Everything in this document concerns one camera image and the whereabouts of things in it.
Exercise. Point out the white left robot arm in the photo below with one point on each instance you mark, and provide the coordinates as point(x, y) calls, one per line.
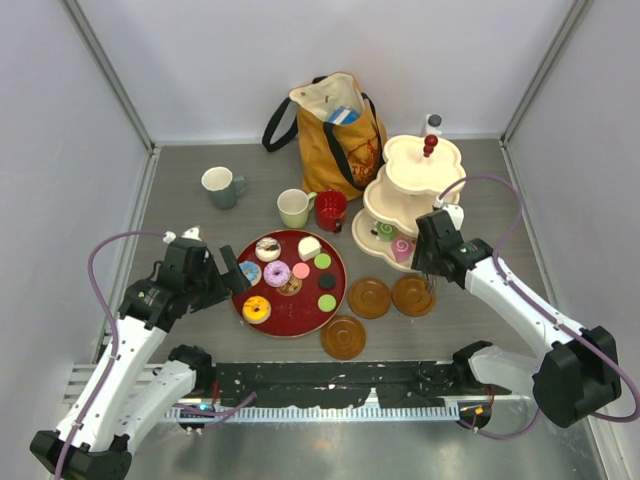
point(103, 429)

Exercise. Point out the brown wooden saucer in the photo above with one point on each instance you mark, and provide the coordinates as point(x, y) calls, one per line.
point(369, 298)
point(343, 337)
point(412, 296)

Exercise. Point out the yellow frosted donut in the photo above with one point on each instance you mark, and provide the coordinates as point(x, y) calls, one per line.
point(256, 310)

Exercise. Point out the brown wooden saucer left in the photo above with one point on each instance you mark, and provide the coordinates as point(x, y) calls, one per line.
point(369, 298)

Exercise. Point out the round red lacquer tray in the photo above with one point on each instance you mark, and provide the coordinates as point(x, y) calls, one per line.
point(294, 306)

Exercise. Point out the black sandwich cookie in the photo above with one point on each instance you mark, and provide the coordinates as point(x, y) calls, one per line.
point(327, 281)

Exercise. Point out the chocolate white frosted donut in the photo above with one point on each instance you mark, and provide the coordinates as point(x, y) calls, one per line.
point(268, 249)

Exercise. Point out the pink swirl roll cake front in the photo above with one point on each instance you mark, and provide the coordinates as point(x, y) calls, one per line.
point(402, 249)

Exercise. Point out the green macaron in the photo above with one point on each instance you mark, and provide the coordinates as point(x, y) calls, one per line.
point(326, 303)
point(322, 261)

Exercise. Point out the green macaron lower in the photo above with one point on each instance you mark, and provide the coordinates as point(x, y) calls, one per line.
point(326, 303)

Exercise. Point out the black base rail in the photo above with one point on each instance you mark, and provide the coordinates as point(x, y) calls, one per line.
point(339, 385)

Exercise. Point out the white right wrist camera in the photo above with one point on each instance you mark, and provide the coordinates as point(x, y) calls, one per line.
point(456, 214)

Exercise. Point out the white bottle grey cap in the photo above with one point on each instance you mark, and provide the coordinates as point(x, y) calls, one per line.
point(433, 124)

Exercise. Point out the brown wooden saucer front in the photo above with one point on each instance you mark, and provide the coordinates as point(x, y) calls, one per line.
point(343, 337)

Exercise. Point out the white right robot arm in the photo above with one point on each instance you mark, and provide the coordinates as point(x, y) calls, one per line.
point(572, 374)

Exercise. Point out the pink sandwich cookie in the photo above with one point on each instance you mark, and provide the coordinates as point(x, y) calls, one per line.
point(301, 270)

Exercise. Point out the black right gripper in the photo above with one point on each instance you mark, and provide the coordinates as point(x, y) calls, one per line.
point(420, 261)

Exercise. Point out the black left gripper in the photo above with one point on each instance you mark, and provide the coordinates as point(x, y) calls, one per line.
point(235, 280)

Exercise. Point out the yellow canvas tote bag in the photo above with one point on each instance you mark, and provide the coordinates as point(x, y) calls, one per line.
point(345, 158)

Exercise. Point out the purple sprinkled donut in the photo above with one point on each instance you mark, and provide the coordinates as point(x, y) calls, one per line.
point(276, 273)

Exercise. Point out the three-tier cream cake stand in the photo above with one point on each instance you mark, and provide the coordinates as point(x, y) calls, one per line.
point(416, 171)

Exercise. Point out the light green ceramic mug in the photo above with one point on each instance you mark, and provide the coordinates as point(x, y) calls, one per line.
point(294, 207)

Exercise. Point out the blue frosted donut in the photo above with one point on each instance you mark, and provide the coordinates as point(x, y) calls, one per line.
point(252, 272)

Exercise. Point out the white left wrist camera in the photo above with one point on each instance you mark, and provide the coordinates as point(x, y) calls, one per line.
point(193, 233)

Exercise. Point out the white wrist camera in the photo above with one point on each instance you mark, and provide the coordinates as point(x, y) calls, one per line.
point(456, 214)
point(193, 233)

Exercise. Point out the blue white box in bag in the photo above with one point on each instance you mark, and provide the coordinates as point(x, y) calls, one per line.
point(343, 116)

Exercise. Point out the white cake slice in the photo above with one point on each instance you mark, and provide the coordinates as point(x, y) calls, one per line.
point(308, 247)

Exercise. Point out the red ceramic mug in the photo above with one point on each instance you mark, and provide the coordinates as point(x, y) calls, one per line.
point(331, 210)

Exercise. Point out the green macaron upper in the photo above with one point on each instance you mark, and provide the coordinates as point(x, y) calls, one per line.
point(322, 261)

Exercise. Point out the green swirl roll cake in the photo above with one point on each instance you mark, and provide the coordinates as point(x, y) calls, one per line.
point(386, 232)

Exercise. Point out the brown wooden saucer right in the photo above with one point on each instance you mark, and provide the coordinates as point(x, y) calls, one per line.
point(412, 296)

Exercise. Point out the grey-green ceramic mug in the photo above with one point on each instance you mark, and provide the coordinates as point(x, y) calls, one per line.
point(223, 187)

